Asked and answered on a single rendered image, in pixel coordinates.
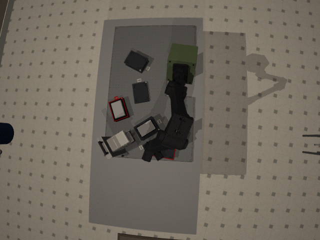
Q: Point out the white well plate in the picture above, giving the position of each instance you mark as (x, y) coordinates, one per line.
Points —
(118, 109)

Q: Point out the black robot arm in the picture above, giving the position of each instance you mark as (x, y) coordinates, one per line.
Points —
(180, 121)

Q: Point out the grey shelf rack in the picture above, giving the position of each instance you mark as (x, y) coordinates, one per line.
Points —
(122, 149)

